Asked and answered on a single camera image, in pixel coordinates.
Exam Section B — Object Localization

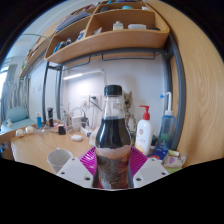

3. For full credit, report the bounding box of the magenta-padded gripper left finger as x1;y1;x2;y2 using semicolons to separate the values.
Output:
55;146;100;190

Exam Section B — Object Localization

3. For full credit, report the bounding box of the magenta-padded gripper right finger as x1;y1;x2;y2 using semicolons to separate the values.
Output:
127;146;170;190

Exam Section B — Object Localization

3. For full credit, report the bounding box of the dark drink bottle black cap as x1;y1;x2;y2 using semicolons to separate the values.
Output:
94;84;133;191

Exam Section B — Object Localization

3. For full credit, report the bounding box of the white speckled cup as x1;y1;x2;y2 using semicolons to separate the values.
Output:
46;148;74;175

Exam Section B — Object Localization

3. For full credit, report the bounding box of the small white oval case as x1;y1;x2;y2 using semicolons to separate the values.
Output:
70;133;84;142

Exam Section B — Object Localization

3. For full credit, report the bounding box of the white lotion bottle red pump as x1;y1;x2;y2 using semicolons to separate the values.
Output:
134;105;155;157

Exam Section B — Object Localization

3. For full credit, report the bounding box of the white crumpled paper bag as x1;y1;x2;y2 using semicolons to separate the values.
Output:
88;125;100;148

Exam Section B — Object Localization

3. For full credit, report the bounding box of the small black jar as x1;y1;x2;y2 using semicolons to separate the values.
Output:
58;124;67;136

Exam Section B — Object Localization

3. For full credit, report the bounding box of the blue spray bottle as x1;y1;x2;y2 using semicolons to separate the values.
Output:
156;91;177;151

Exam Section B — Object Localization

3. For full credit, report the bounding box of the white charger block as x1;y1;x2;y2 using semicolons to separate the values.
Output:
71;114;84;131

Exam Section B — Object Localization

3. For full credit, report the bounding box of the tall black cylinder device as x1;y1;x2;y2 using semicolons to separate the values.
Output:
46;107;55;128

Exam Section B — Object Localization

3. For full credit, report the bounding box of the small blue bottle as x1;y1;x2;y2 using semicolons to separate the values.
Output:
35;111;44;129

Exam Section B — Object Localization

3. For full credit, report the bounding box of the small white round object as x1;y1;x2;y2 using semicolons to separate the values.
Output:
14;128;25;138
24;125;35;135

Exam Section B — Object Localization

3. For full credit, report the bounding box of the teal pillow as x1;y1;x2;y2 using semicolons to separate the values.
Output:
5;105;29;124

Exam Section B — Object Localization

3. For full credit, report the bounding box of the wooden wardrobe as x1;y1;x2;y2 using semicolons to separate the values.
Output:
146;0;224;168

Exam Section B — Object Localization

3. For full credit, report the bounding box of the grey metal desk frame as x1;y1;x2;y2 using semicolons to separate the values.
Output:
41;33;188;151

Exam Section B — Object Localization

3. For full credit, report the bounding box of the long wooden wall shelf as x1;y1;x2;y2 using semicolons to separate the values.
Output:
18;29;58;79

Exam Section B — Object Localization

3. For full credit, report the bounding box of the wooden wall shelf unit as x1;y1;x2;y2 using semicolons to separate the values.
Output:
43;0;171;65

